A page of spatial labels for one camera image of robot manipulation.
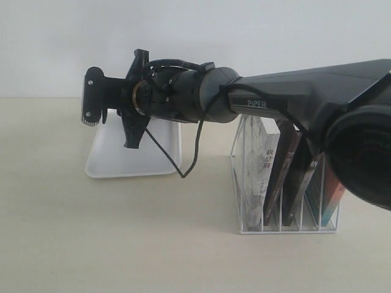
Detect white wire book rack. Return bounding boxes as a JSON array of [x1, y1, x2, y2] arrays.
[[230, 115, 340, 234]]

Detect dark brown book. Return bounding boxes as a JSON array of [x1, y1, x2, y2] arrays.
[[263, 119, 302, 226]]

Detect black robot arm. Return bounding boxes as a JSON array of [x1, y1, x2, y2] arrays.
[[103, 49, 390, 209]]

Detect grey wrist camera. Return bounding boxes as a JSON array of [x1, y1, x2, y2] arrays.
[[81, 67, 107, 127]]

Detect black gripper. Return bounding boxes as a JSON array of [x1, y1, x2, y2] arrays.
[[105, 49, 177, 149]]

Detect white rectangular tray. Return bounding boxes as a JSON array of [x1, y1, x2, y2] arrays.
[[85, 110, 182, 179]]

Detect black book white title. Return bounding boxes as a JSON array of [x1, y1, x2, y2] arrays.
[[282, 139, 321, 226]]

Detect white grey book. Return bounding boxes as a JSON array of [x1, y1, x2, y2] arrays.
[[244, 116, 280, 229]]

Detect black cable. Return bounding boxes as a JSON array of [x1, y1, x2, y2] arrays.
[[143, 59, 309, 179]]

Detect red orange book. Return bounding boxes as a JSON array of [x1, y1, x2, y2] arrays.
[[321, 173, 346, 226]]

